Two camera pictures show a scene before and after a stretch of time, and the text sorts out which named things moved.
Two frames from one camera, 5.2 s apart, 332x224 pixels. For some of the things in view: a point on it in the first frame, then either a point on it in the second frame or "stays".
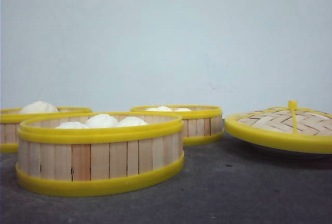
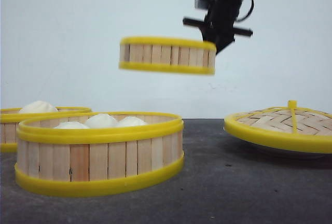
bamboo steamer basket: [11, 118] stays
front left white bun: [73, 125] stays
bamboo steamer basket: [200, 123] → [168, 55]
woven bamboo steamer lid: [292, 127] stays
